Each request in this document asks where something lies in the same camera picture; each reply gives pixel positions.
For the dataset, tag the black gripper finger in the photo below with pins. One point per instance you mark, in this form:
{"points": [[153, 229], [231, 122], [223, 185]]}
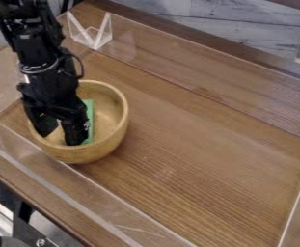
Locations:
{"points": [[42, 119], [76, 130]]}

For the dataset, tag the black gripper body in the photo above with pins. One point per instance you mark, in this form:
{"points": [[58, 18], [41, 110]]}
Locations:
{"points": [[50, 87]]}

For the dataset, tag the green rectangular block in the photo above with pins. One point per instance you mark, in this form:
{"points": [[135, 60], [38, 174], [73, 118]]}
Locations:
{"points": [[89, 114]]}

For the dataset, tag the brown wooden bowl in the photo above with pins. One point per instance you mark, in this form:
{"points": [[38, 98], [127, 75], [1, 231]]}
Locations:
{"points": [[111, 120]]}

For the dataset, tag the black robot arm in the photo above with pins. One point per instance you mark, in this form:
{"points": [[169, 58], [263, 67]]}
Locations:
{"points": [[33, 33]]}

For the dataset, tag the clear acrylic corner bracket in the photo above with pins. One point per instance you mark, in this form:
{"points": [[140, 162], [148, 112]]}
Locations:
{"points": [[93, 38]]}

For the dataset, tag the clear acrylic tray wall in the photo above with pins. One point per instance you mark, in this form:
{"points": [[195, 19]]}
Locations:
{"points": [[205, 174]]}

